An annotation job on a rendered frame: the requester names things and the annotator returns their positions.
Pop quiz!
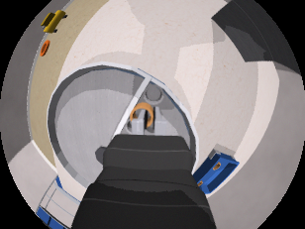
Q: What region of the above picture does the grey round turning table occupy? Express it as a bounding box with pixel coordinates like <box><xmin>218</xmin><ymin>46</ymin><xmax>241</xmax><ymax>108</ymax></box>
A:
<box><xmin>47</xmin><ymin>61</ymin><xmax>199</xmax><ymax>189</ymax></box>

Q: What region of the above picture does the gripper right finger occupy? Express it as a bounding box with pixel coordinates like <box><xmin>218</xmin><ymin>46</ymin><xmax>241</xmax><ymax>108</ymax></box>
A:
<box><xmin>153</xmin><ymin>107</ymin><xmax>167</xmax><ymax>136</ymax></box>

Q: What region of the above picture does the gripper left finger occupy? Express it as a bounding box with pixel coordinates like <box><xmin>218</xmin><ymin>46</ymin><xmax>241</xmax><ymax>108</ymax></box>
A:
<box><xmin>132</xmin><ymin>108</ymin><xmax>148</xmax><ymax>135</ymax></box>

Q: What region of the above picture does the dark grey metal bushing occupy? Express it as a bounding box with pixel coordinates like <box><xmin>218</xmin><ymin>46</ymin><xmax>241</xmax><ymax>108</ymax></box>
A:
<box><xmin>145</xmin><ymin>114</ymin><xmax>154</xmax><ymax>135</ymax></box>
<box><xmin>144</xmin><ymin>84</ymin><xmax>164</xmax><ymax>105</ymax></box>
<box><xmin>125</xmin><ymin>114</ymin><xmax>140</xmax><ymax>134</ymax></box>

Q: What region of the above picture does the blue rectangular tray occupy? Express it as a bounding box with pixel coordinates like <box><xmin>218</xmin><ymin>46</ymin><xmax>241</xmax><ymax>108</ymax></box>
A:
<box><xmin>193</xmin><ymin>149</ymin><xmax>239</xmax><ymax>194</ymax></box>

